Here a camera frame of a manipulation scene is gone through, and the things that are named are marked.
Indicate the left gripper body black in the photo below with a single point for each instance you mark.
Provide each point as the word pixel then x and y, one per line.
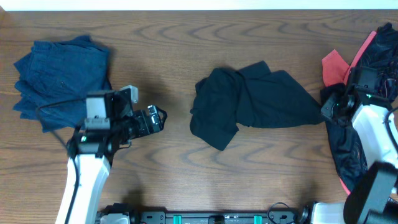
pixel 135 126

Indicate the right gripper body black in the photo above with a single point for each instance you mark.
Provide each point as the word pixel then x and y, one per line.
pixel 331 109

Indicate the black t-shirt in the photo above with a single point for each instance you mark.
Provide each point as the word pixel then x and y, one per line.
pixel 253 96

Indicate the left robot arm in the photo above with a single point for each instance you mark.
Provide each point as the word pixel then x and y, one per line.
pixel 92 153

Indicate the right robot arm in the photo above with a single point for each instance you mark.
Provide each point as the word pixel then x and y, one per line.
pixel 368 110

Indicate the folded navy blue clothes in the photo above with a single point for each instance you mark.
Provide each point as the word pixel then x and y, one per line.
pixel 55 77

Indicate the red garment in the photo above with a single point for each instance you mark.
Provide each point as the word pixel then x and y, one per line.
pixel 334 68

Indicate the black patterned jersey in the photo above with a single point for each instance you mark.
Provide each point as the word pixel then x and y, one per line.
pixel 345 145

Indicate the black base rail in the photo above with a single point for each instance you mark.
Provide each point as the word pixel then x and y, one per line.
pixel 120 213

